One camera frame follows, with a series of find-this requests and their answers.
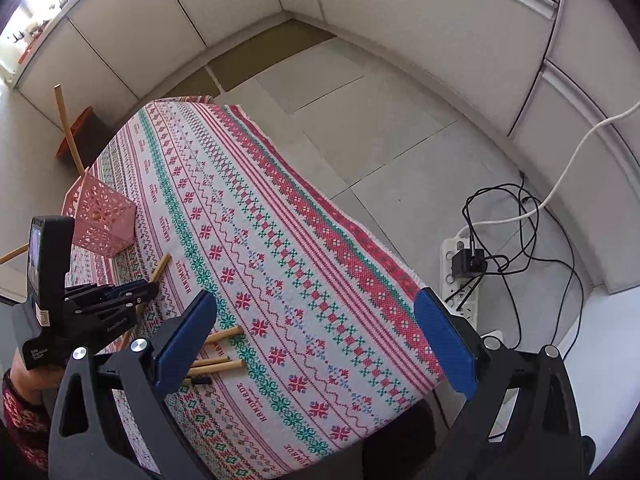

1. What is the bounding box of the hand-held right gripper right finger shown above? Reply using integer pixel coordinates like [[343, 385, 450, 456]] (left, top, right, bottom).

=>
[[414, 287, 586, 480]]

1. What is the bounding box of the white power strip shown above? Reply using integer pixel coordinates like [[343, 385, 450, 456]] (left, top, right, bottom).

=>
[[439, 236, 482, 333]]

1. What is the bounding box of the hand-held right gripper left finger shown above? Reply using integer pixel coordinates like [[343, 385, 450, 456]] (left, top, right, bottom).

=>
[[47, 289, 218, 480]]

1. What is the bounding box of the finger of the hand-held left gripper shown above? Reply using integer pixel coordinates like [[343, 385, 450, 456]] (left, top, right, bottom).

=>
[[97, 287, 162, 322], [66, 281, 153, 302]]

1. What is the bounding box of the red plastic stool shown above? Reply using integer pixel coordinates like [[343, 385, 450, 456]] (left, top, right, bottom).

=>
[[56, 106, 97, 160]]

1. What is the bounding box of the patterned embroidered tablecloth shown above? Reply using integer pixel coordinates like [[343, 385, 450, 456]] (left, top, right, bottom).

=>
[[60, 96, 447, 480]]

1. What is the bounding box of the black power adapter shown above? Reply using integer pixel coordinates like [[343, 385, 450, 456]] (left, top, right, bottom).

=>
[[451, 248, 489, 279]]

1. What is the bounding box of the person's left forearm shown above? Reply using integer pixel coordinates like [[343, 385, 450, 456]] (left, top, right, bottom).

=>
[[1, 352, 66, 472]]

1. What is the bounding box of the black cable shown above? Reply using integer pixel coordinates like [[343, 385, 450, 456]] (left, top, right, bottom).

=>
[[445, 172, 586, 353]]

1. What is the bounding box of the pink perforated plastic basket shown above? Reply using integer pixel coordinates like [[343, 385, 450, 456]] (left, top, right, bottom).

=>
[[61, 166, 139, 259]]

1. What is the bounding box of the long wooden utensil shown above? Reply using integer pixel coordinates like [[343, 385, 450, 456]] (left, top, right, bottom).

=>
[[54, 84, 87, 175]]

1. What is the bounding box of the white cable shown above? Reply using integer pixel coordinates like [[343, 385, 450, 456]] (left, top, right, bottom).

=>
[[454, 101, 640, 241]]

